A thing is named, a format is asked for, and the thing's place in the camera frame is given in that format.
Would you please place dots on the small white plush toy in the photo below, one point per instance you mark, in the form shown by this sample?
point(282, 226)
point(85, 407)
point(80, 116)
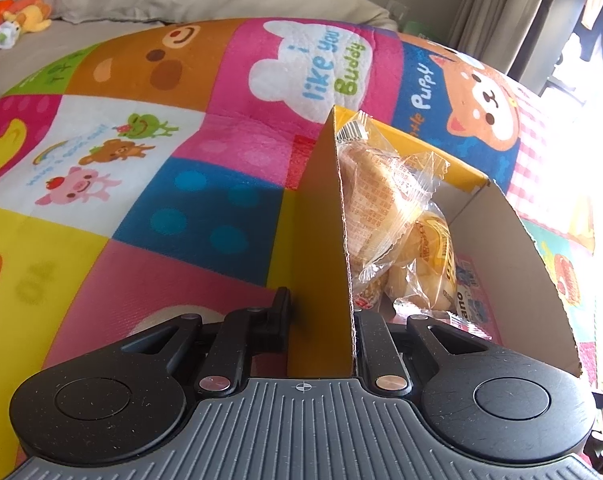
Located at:
point(6, 35)

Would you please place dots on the pink snack packet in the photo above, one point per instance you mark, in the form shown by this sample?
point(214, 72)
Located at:
point(474, 300)

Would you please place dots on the yellow cardboard box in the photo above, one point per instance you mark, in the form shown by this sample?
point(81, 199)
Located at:
point(321, 260)

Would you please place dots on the orange plush toy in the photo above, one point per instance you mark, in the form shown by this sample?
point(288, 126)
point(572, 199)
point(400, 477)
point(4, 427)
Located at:
point(21, 10)

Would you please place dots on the beige curtain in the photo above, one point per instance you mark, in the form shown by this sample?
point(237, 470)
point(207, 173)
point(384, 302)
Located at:
point(516, 15)

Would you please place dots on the wall socket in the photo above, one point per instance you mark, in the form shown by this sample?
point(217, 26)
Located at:
point(398, 11)

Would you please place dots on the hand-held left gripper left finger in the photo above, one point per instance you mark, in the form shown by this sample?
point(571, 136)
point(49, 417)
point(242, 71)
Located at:
point(276, 325)

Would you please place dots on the colourful cartoon play mat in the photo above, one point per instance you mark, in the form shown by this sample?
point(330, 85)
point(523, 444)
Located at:
point(131, 170)

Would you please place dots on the golden bread clear packet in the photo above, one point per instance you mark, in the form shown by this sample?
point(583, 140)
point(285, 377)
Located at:
point(426, 265)

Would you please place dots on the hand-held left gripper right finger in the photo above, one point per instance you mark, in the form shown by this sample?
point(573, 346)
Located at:
point(371, 340)

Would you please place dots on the beige pastry roll packet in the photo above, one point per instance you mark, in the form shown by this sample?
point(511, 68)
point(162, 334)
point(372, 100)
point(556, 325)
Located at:
point(371, 195)

